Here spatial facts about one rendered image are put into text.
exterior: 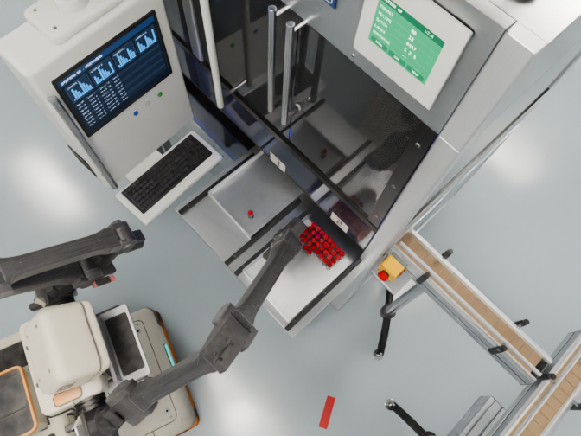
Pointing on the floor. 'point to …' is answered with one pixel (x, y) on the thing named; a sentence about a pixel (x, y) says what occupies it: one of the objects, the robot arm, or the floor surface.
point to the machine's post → (456, 138)
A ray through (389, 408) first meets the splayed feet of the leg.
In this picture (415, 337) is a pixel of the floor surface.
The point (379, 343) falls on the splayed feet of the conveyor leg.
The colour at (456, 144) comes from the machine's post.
